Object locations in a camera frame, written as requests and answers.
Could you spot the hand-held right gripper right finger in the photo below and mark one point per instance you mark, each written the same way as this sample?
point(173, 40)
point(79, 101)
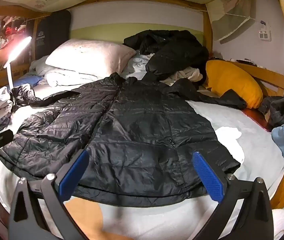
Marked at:
point(208, 177)

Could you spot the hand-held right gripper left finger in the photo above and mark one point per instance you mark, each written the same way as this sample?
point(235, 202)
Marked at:
point(73, 173)

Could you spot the black puffer jacket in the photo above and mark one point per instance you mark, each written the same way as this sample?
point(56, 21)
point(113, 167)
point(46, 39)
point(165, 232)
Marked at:
point(132, 130)

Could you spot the white desk lamp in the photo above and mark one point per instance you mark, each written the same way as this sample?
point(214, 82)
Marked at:
point(9, 77)

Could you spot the grey bed sheet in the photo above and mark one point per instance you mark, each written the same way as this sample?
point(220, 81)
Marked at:
point(256, 142)

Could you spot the blue pillow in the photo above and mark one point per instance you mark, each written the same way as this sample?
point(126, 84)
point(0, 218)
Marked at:
point(32, 80)

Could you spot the cluttered shelf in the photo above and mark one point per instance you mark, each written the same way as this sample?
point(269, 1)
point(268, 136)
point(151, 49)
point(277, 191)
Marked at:
point(2, 50)

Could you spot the white cloth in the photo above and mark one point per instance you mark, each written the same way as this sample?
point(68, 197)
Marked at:
point(283, 222)

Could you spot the yellow pillow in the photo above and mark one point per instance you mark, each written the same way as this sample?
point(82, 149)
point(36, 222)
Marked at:
point(231, 82)

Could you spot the red item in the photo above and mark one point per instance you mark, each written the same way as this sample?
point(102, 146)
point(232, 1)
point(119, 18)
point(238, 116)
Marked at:
point(11, 31)

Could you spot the cream garment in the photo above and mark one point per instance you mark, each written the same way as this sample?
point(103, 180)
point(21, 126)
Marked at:
point(187, 75)

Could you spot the black printed cushion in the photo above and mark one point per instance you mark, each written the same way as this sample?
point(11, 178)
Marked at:
point(54, 30)

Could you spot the pink pillow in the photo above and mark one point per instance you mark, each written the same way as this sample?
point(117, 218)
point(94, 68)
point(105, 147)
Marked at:
point(89, 55)

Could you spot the black coat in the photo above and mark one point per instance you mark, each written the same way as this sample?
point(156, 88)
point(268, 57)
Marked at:
point(177, 52)

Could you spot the pale bed curtain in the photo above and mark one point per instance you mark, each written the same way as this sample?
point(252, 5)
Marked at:
point(231, 10)

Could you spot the white wall socket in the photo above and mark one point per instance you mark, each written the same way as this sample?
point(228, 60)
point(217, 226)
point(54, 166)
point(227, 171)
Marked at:
point(265, 33)

